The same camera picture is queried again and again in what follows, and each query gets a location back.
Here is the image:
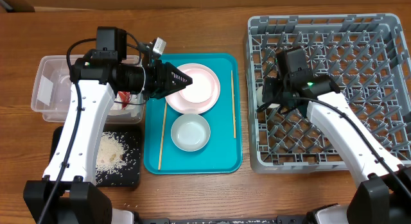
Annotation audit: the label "cream paper cup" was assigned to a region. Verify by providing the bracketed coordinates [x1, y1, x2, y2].
[256, 87, 279, 108]

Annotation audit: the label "wooden chopstick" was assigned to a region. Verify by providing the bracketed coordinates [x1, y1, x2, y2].
[231, 71, 236, 139]
[157, 101, 168, 171]

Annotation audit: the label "red snack wrapper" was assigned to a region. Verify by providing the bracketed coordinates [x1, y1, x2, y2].
[118, 91, 131, 109]

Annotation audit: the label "white napkin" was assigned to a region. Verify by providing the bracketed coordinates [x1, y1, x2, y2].
[109, 91, 139, 117]

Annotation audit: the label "grey bowl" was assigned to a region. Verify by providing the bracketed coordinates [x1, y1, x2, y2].
[171, 114, 211, 152]

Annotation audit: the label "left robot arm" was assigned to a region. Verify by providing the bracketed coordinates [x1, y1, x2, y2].
[23, 26, 193, 223]

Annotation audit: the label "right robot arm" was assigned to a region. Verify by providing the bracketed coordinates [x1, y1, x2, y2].
[258, 47, 410, 223]

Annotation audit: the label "grey dishwasher rack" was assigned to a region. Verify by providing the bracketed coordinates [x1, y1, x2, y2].
[245, 13, 410, 173]

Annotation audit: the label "pink bowl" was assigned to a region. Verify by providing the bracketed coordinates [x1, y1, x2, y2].
[179, 69, 214, 103]

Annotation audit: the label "pink plate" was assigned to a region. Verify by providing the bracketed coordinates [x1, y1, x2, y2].
[166, 63, 221, 114]

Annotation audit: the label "teal serving tray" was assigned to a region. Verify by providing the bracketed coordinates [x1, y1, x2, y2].
[143, 53, 243, 175]

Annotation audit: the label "black plastic tray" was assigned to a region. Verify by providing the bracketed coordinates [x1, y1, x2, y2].
[48, 125, 143, 189]

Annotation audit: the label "rice and food scraps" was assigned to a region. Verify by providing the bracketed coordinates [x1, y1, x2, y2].
[95, 131, 141, 185]

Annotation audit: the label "clear plastic bin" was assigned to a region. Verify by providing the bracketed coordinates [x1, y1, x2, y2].
[31, 55, 144, 124]

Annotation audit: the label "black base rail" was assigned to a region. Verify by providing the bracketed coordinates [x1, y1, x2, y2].
[138, 215, 306, 224]

